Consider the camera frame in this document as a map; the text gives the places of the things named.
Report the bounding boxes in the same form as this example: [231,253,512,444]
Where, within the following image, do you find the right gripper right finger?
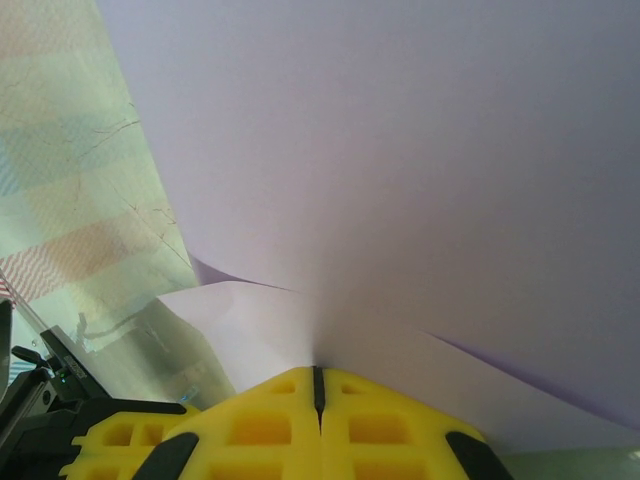
[318,368,514,480]

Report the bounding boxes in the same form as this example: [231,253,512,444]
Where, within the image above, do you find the light purple paper sheet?
[94,0,640,456]

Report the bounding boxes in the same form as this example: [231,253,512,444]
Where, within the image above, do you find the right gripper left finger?
[137,366,326,480]

